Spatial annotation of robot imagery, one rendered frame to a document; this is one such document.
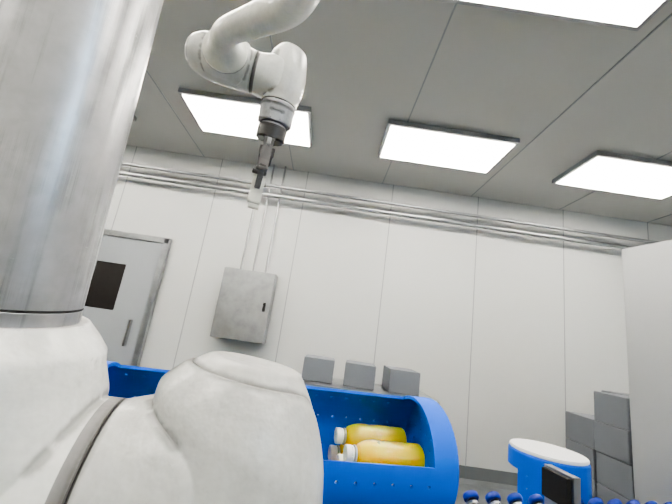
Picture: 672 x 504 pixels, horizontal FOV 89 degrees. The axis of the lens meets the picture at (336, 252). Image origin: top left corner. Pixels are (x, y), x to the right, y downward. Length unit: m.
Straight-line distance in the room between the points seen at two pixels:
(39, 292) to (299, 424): 0.21
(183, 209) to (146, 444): 4.60
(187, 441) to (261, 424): 0.05
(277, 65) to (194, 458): 0.86
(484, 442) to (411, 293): 1.85
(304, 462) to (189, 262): 4.37
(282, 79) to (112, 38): 0.64
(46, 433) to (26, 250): 0.12
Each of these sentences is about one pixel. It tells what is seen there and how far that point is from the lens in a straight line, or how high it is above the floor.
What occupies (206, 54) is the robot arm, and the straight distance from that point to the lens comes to 0.96.
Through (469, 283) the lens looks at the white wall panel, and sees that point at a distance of 4.67.
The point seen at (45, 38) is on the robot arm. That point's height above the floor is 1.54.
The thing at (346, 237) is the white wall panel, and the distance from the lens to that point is 4.41.
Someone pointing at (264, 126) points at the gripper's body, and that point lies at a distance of 0.93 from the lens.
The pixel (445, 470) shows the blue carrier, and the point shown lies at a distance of 0.95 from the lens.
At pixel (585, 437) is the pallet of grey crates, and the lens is 4.49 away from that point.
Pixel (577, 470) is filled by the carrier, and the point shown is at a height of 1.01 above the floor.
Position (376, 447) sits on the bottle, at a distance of 0.94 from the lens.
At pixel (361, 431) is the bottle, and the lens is 1.03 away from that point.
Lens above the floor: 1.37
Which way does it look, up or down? 13 degrees up
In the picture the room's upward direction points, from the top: 8 degrees clockwise
